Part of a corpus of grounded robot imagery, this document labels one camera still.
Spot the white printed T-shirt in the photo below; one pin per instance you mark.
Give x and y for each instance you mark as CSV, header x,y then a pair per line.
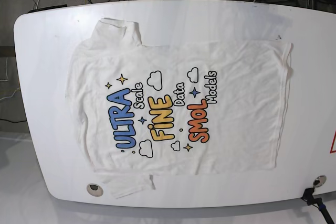
x,y
212,107

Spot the red and white warning sticker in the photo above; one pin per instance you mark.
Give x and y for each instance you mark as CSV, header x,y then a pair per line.
x,y
333,145

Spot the left table cable grommet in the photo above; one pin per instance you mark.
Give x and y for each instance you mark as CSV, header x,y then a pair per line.
x,y
94,190

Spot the table cable grommet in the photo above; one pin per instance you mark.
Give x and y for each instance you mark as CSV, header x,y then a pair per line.
x,y
94,190
319,181

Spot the black clamp with cable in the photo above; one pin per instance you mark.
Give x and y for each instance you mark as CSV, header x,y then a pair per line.
x,y
309,199

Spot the right table cable grommet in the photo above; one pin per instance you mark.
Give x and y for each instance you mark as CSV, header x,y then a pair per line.
x,y
319,181

